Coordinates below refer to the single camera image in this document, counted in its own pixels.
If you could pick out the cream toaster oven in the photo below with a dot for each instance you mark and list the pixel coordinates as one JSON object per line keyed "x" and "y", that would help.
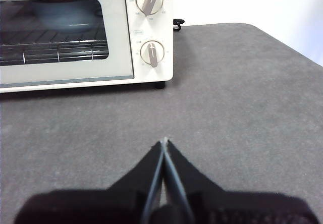
{"x": 166, "y": 32}

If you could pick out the black oven foot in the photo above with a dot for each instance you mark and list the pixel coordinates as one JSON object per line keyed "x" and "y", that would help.
{"x": 159, "y": 84}

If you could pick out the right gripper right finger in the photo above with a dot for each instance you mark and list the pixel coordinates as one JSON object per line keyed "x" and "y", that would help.
{"x": 239, "y": 209}

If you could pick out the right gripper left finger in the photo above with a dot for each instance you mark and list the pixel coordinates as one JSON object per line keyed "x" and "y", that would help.
{"x": 101, "y": 206}

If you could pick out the blue ribbed bowl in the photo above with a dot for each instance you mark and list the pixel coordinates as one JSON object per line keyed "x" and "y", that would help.
{"x": 63, "y": 19}

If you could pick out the glass oven door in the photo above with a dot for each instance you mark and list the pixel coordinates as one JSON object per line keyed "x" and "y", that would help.
{"x": 118, "y": 32}

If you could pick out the beige oven knob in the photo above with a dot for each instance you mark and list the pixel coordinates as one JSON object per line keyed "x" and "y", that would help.
{"x": 152, "y": 53}
{"x": 149, "y": 0}

